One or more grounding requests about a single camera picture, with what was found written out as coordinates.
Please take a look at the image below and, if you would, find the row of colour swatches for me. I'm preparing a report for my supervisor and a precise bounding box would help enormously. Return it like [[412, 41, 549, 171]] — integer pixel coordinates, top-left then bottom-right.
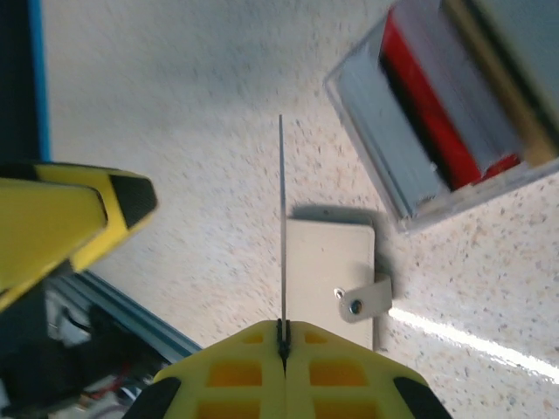
[[284, 216, 393, 353]]

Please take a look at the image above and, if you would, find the black credit card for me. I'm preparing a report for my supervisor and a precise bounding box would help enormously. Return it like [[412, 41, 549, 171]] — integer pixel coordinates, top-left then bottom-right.
[[377, 52, 455, 191]]

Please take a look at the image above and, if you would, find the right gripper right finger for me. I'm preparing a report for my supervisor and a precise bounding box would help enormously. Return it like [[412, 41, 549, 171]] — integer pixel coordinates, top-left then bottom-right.
[[286, 320, 453, 419]]

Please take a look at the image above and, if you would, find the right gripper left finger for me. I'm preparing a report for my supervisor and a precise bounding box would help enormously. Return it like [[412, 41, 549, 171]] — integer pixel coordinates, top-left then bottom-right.
[[135, 320, 287, 419]]

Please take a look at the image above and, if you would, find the aluminium table rail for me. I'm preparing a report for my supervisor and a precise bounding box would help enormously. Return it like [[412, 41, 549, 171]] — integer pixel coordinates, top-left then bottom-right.
[[47, 268, 204, 366]]

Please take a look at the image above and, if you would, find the gold card with black stripe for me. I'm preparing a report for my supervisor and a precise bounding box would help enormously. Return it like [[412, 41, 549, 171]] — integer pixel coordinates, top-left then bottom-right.
[[278, 113, 290, 350]]

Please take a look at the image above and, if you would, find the gold credit card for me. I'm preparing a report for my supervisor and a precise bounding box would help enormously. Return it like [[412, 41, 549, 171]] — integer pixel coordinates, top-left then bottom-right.
[[445, 0, 558, 165]]

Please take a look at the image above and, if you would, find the small striped box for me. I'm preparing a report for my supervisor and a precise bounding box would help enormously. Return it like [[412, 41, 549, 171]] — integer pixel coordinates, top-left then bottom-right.
[[322, 0, 559, 237]]

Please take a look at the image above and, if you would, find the blue table edge strip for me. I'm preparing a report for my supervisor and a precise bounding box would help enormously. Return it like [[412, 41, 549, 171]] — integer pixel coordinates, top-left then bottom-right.
[[26, 0, 54, 159]]

